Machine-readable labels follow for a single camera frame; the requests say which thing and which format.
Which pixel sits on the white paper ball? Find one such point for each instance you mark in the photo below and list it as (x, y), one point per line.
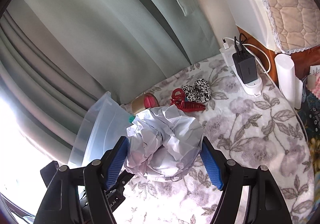
(162, 139)

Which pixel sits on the brown packing tape roll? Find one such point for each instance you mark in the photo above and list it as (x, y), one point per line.
(137, 105)

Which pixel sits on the brown wooden furniture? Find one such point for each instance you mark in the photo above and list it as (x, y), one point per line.
(300, 59)

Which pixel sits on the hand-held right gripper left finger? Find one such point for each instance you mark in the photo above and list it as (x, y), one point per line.
(117, 161)

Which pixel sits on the white printed paper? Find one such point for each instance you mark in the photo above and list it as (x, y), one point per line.
(315, 69)

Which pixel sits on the white charger block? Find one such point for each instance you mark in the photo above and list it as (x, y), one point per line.
(227, 55)

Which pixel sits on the dark patterned cloth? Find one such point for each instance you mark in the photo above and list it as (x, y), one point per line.
(313, 119)

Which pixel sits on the white power strip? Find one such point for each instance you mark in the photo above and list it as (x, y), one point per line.
(252, 88)

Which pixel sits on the short white cylinder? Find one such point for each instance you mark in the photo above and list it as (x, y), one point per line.
(298, 94)

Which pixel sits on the clear plastic container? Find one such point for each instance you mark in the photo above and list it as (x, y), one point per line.
(100, 126)

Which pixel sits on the cream rounded furniture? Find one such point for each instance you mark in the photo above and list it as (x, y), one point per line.
(250, 1)

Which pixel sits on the red hair claw clip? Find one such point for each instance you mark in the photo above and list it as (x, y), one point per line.
(192, 107)

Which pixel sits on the tall white cylinder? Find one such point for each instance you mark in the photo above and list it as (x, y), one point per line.
(285, 76)

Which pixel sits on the pale green curtain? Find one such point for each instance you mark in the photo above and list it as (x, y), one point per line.
(100, 26)

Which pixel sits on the grey curtain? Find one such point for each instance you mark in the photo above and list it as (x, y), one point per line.
(37, 76)

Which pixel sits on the grey floral blanket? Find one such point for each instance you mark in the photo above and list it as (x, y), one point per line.
(250, 139)

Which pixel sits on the leopard print scrunchie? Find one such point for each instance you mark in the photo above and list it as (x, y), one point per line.
(200, 91)

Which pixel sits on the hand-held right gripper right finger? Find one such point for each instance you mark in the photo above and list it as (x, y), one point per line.
(211, 164)

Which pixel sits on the black charger block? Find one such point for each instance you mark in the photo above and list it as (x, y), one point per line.
(246, 66)

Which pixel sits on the beige quilted lace cover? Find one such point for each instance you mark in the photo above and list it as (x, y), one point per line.
(287, 19)

